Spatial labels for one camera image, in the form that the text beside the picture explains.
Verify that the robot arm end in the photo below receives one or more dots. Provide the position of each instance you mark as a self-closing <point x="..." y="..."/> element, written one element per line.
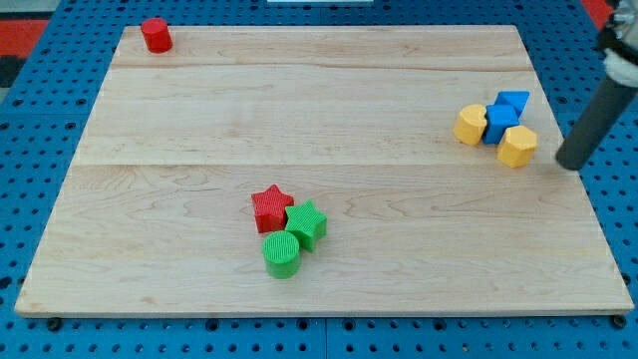
<point x="617" y="40"/>

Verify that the wooden board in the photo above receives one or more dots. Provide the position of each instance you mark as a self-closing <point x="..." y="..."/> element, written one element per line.
<point x="155" y="219"/>

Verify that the blue triangle block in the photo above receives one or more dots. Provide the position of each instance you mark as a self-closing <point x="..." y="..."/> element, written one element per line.
<point x="516" y="99"/>

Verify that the yellow hexagon block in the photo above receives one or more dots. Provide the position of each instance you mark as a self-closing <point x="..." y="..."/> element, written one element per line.
<point x="517" y="146"/>

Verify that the red star block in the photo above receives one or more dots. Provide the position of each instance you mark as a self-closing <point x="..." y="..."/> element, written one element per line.
<point x="270" y="208"/>

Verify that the blue cube block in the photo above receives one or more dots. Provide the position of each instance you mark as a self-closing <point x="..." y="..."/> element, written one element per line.
<point x="499" y="118"/>

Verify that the green cylinder block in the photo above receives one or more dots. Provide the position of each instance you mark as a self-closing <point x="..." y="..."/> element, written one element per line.
<point x="281" y="254"/>

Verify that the green star block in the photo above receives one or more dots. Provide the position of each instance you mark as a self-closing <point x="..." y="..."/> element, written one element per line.
<point x="306" y="223"/>

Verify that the yellow heart block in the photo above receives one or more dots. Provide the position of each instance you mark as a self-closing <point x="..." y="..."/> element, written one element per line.
<point x="470" y="124"/>

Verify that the red cylinder block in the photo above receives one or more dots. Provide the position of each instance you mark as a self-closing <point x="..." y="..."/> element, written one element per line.
<point x="156" y="35"/>

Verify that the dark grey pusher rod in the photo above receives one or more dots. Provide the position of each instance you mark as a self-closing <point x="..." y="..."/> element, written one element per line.
<point x="606" y="106"/>

